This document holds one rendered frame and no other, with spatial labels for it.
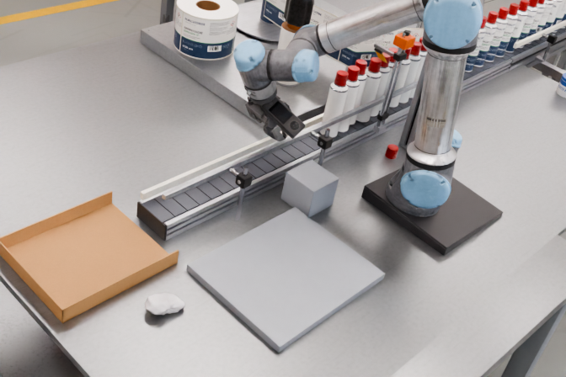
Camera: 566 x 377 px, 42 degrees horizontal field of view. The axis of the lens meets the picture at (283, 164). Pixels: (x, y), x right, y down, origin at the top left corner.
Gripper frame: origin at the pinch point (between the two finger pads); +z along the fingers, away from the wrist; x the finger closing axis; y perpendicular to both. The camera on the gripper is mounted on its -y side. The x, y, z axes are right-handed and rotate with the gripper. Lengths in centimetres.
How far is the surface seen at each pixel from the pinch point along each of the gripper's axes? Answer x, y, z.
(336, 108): -17.8, -2.2, 4.7
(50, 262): 65, 4, -26
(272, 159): 5.9, -0.1, 2.9
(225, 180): 20.7, 0.1, -5.6
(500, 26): -98, -1, 46
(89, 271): 60, -3, -23
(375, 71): -35.1, -1.5, 6.2
